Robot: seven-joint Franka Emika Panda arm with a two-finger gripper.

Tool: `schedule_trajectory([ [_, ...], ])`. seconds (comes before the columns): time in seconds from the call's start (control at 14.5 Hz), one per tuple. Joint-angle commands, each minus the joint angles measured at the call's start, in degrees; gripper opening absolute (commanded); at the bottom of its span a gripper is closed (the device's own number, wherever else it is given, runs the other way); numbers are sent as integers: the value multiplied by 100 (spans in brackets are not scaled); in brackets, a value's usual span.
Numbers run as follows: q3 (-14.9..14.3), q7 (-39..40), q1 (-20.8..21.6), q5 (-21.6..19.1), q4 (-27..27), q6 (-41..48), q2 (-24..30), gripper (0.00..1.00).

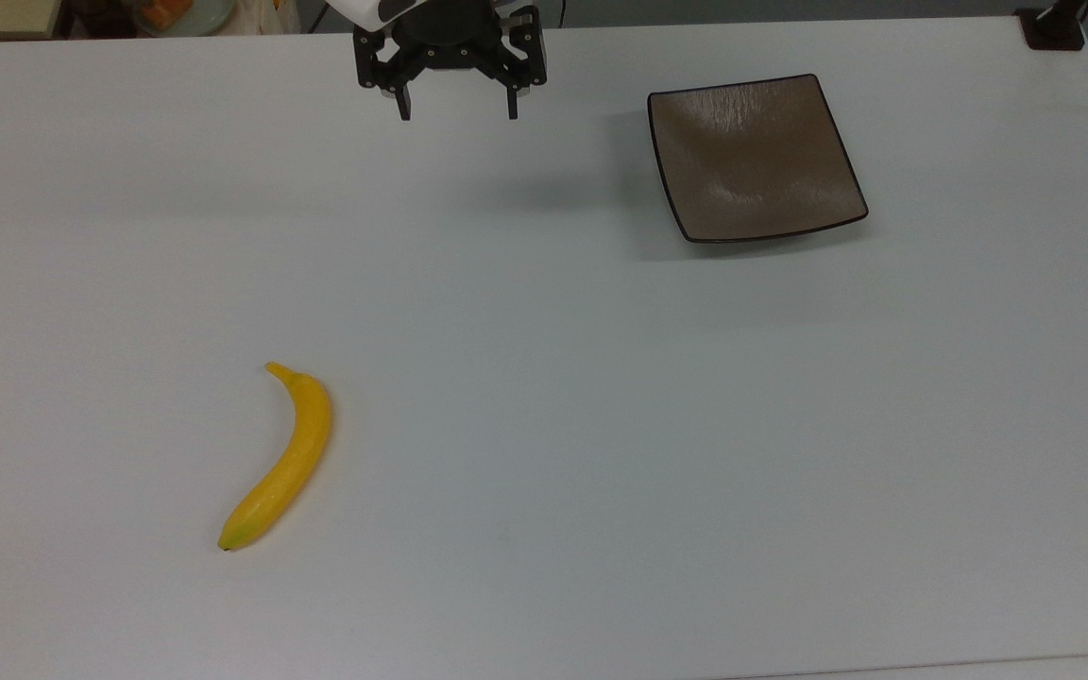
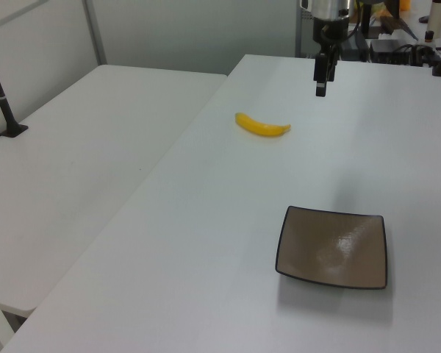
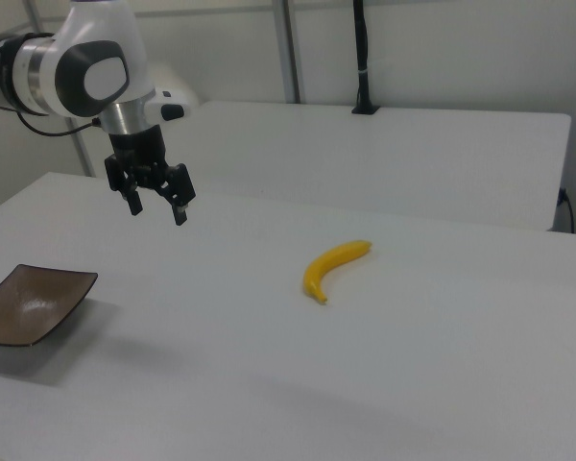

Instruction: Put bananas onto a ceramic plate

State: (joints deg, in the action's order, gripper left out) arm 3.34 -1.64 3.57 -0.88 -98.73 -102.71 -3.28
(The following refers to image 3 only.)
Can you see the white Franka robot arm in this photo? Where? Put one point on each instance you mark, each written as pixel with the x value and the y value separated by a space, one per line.
pixel 72 43

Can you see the yellow banana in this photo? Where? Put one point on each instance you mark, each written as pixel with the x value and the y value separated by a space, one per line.
pixel 328 261

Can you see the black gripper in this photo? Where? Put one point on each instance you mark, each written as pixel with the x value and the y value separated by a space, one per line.
pixel 136 144

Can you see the black pole with clamp base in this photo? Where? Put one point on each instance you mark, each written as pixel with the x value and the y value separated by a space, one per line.
pixel 363 57

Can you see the dark brown square ceramic plate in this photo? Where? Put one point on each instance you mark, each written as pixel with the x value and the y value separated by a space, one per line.
pixel 33 302

